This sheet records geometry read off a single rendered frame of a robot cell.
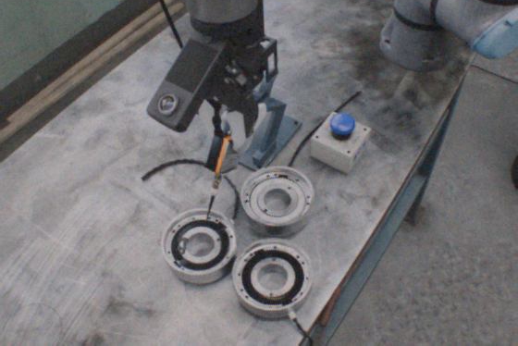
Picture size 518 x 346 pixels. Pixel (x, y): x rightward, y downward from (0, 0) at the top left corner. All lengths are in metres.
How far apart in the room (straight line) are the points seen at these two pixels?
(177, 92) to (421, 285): 1.24
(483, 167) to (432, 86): 1.03
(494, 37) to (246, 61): 0.42
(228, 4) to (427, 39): 0.55
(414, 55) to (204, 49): 0.54
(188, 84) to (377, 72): 0.52
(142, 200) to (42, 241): 0.17
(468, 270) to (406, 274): 0.21
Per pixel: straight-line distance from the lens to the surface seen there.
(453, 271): 1.67
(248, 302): 0.63
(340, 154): 0.76
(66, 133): 0.93
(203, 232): 0.70
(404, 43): 0.97
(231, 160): 0.65
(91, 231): 0.78
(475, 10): 0.83
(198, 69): 0.52
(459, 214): 1.80
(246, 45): 0.57
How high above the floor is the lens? 1.42
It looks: 50 degrees down
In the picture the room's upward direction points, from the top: 4 degrees counter-clockwise
